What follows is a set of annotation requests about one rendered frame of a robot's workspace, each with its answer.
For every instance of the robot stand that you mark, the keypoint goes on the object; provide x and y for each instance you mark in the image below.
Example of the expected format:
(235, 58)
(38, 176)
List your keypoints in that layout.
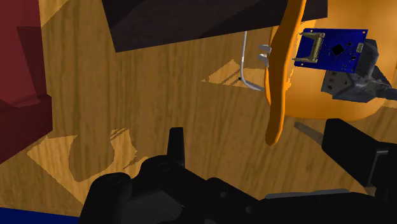
(192, 21)

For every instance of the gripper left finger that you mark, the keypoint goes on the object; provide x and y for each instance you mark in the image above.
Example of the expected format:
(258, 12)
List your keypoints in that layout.
(175, 145)

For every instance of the blue flat object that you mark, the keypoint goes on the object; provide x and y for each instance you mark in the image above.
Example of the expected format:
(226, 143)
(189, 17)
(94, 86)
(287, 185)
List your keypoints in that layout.
(31, 217)

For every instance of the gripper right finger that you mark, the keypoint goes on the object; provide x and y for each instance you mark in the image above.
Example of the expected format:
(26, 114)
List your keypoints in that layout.
(353, 149)

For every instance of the grey power adapter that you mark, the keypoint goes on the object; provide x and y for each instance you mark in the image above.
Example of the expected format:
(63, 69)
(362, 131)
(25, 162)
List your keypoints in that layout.
(350, 86)

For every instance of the blue circuit board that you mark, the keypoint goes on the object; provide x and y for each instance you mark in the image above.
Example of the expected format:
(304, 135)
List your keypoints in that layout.
(328, 49)

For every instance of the dark red armchair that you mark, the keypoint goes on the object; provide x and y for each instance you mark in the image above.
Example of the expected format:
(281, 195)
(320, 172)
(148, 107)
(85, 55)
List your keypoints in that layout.
(18, 77)

